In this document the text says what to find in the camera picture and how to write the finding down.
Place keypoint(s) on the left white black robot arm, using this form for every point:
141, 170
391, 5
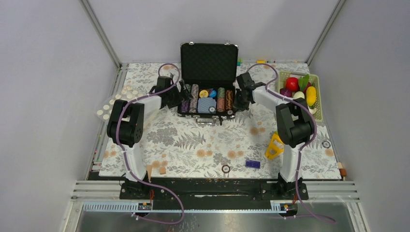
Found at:
126, 122

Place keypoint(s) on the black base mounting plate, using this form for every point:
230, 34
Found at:
212, 193

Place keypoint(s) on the green plastic basket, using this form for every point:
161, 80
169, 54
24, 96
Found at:
314, 80

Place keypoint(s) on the black poker chip case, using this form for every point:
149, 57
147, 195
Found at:
209, 69

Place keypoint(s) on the wooden cone block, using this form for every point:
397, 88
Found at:
149, 172

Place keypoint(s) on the white toy mushroom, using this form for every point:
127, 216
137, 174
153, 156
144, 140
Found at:
313, 110

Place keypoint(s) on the green toy leaf vegetable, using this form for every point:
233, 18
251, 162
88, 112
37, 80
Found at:
303, 82

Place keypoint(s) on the brown wooden peg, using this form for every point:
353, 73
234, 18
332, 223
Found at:
341, 170

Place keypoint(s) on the red toy tomato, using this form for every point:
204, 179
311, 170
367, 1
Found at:
292, 84

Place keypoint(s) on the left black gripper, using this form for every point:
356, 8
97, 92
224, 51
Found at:
182, 96

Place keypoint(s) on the yellow toy corn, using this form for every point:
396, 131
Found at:
311, 96

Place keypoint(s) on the yellow triangular plastic tool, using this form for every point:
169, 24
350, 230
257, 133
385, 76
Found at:
275, 147

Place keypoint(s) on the purple toy onion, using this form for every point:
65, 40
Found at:
286, 92

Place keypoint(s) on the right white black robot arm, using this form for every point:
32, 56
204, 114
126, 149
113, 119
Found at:
295, 126

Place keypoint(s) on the clear dotted zip top bag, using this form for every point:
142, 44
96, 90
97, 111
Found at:
127, 93

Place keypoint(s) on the blue toy brick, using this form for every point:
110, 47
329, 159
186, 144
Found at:
252, 164

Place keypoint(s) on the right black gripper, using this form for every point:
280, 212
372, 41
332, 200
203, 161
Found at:
237, 105

